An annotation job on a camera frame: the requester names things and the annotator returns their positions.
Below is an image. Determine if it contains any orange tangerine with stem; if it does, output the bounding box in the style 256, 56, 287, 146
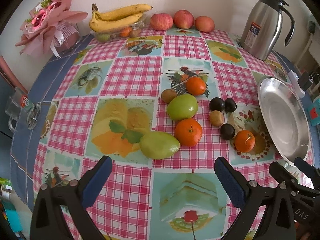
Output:
234, 130, 255, 153

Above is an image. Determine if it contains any dark plum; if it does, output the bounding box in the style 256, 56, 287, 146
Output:
209, 97, 225, 112
220, 124, 235, 140
225, 98, 237, 113

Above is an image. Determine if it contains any brown kiwi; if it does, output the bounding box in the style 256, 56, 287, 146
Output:
161, 89, 177, 104
209, 111, 224, 127

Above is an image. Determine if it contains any green mango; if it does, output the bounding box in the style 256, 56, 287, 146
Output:
167, 94, 199, 121
139, 131, 180, 160

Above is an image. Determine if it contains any teal toy box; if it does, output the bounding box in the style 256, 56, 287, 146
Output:
308, 99, 320, 126

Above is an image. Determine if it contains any round steel tray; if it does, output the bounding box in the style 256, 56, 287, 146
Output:
257, 76, 311, 166

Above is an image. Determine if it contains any black power adapter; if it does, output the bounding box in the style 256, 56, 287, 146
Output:
298, 72, 314, 91

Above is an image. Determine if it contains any white power strip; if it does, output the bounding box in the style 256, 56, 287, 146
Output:
288, 70, 305, 99

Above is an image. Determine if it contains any clear glass mug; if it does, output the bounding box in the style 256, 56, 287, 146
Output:
5, 87, 41, 133

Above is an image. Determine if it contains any fruit pattern checkered tablecloth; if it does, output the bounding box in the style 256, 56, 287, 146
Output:
27, 35, 298, 239

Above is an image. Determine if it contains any steel thermos jug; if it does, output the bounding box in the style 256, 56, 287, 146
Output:
240, 0, 296, 61

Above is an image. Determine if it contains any pink flower bouquet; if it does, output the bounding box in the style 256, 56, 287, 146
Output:
15, 0, 88, 58

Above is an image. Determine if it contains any red apple right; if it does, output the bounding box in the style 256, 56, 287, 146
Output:
195, 16, 215, 33

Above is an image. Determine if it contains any red apple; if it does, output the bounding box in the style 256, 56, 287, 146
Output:
195, 16, 215, 33
173, 10, 195, 29
150, 13, 174, 30

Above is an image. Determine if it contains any clear plastic fruit box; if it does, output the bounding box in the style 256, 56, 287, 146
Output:
91, 14, 148, 43

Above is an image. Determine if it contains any yellow banana bunch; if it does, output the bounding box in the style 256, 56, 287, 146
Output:
89, 3, 153, 32

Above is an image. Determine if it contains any red apple middle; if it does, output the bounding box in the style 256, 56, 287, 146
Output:
173, 10, 195, 29

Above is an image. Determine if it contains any red apple left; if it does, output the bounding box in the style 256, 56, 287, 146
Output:
150, 13, 174, 30

